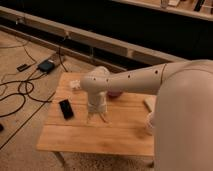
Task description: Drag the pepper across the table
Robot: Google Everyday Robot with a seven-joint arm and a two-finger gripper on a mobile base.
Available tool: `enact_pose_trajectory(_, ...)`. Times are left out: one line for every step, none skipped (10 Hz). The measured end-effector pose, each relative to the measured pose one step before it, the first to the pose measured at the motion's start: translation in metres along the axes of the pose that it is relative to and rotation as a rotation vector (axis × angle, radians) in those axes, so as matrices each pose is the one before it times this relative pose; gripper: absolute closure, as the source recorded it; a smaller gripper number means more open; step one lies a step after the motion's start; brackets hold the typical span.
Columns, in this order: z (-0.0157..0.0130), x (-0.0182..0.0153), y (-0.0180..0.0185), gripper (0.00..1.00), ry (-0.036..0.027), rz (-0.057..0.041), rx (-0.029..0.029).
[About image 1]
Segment wooden table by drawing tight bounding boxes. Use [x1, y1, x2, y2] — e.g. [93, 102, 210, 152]
[37, 73, 154, 157]

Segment small black device on floor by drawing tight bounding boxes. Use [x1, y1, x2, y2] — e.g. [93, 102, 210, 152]
[17, 64, 30, 72]

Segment black phone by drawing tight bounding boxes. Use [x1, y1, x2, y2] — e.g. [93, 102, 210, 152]
[59, 100, 74, 119]

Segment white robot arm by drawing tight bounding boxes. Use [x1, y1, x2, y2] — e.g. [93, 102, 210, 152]
[80, 60, 213, 171]

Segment tan sponge block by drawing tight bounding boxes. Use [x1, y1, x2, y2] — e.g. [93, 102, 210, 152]
[144, 97, 156, 112]

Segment purple bowl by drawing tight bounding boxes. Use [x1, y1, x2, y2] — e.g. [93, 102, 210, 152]
[107, 91, 122, 98]

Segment long metal rail frame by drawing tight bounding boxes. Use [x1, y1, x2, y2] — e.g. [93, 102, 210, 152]
[0, 6, 184, 65]

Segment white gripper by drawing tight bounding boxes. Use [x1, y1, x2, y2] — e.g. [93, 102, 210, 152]
[87, 92, 109, 124]

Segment black floor cable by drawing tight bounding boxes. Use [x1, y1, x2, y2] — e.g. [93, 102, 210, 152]
[0, 34, 69, 118]

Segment dark power adapter box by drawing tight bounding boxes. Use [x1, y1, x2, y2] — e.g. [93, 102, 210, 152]
[37, 60, 55, 73]

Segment white small box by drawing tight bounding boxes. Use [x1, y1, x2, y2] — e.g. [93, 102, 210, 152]
[69, 80, 81, 90]

